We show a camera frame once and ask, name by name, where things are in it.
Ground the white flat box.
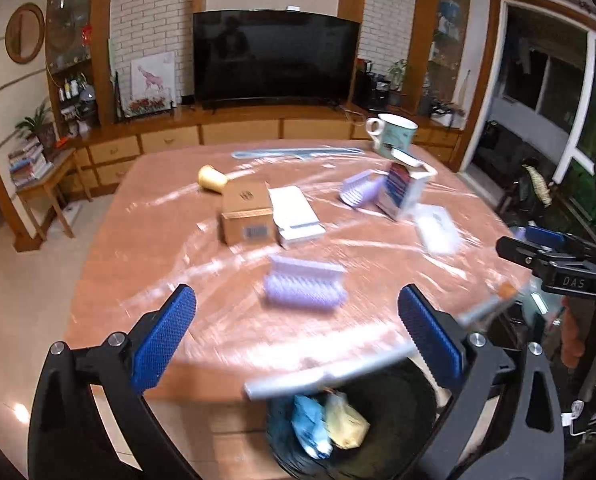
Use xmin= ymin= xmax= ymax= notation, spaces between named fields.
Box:
xmin=269 ymin=186 xmax=327 ymax=250

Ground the deer painting on easel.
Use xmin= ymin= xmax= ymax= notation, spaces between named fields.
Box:
xmin=115 ymin=52 xmax=177 ymax=120

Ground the yellow crumpled paper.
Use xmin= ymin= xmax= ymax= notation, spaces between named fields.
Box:
xmin=325 ymin=393 xmax=371 ymax=449

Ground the clear plastic table cover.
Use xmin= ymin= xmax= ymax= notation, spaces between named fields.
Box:
xmin=78 ymin=147 xmax=524 ymax=356

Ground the round wooden wall mirror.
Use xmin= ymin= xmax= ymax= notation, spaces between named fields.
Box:
xmin=4 ymin=3 xmax=46 ymax=65

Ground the small leafy plant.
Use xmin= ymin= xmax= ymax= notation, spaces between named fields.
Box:
xmin=387 ymin=58 xmax=409 ymax=94

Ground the light blue patterned mug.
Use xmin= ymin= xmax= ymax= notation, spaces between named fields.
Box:
xmin=366 ymin=113 xmax=419 ymax=161

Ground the purple hair roller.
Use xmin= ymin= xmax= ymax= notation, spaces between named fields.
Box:
xmin=263 ymin=254 xmax=349 ymax=314
xmin=340 ymin=170 xmax=387 ymax=210

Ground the small wooden side table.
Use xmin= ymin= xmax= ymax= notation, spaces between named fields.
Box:
xmin=14 ymin=147 xmax=79 ymax=252

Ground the yellow plastic cup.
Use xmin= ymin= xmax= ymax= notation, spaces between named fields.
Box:
xmin=198 ymin=164 xmax=229 ymax=194

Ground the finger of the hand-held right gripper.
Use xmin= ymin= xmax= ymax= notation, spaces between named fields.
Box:
xmin=525 ymin=226 xmax=596 ymax=261
xmin=495 ymin=236 xmax=554 ymax=273

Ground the blue crumpled paper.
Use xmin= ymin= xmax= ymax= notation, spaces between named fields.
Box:
xmin=292 ymin=394 xmax=333 ymax=459

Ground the blue and white carton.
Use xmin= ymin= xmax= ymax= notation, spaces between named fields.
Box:
xmin=375 ymin=161 xmax=438 ymax=221

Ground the striped cloth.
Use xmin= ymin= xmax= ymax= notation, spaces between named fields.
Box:
xmin=523 ymin=162 xmax=554 ymax=207

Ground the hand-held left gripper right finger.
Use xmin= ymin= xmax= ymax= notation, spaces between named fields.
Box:
xmin=397 ymin=284 xmax=565 ymax=480

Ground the potted green plant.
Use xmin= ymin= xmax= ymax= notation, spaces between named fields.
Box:
xmin=15 ymin=100 xmax=59 ymax=149

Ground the black curved television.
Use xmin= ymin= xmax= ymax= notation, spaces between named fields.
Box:
xmin=193 ymin=9 xmax=361 ymax=111

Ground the stack of books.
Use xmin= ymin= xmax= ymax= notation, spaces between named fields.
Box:
xmin=8 ymin=137 xmax=54 ymax=189

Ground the white bathroom scale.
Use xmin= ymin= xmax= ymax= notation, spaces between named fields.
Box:
xmin=64 ymin=201 xmax=95 ymax=225

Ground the black trash bin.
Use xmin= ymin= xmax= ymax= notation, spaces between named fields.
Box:
xmin=265 ymin=360 xmax=439 ymax=480

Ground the person's right hand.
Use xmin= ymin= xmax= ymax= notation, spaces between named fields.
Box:
xmin=560 ymin=300 xmax=588 ymax=368

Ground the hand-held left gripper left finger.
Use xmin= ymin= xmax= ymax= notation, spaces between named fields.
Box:
xmin=28 ymin=284 xmax=203 ymax=480

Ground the small cardboard box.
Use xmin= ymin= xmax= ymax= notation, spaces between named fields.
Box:
xmin=221 ymin=181 xmax=275 ymax=246

